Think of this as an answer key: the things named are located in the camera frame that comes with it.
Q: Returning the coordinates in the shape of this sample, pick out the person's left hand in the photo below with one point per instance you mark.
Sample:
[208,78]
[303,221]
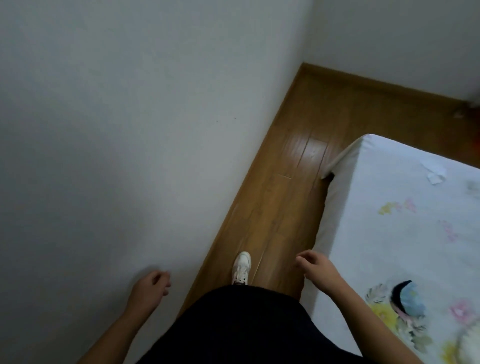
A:
[144,291]

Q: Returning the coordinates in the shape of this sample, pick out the person's left forearm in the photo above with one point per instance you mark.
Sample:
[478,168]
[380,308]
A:
[112,337]

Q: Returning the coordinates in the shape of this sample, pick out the bed with white floral sheet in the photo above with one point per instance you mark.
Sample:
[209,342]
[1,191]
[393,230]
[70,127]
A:
[397,247]

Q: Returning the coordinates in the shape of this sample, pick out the person's right forearm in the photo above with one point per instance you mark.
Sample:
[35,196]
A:
[369,326]

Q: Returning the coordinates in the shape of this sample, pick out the person's right hand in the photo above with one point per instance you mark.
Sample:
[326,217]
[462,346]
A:
[321,273]

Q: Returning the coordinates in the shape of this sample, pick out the person's right fingers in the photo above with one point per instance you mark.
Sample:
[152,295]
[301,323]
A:
[304,260]

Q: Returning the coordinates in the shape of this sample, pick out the black skirt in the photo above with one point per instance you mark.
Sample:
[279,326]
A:
[243,326]

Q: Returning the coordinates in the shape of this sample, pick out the white sneaker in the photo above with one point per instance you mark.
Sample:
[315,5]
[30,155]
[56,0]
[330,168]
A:
[242,268]

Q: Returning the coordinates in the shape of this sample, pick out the white paper scrap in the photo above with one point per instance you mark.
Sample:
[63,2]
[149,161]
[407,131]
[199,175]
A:
[434,173]

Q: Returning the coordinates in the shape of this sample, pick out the person's left fingers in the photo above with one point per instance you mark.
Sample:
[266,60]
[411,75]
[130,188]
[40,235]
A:
[162,282]

